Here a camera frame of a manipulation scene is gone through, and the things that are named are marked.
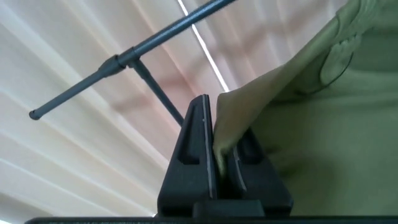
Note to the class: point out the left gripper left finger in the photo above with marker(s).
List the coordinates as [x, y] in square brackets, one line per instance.
[189, 183]

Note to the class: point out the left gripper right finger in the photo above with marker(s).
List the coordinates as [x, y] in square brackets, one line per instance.
[258, 183]

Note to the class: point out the green sleeveless shirt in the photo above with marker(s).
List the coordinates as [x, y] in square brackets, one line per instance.
[326, 140]

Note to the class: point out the black clothes rack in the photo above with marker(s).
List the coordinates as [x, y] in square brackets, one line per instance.
[168, 31]

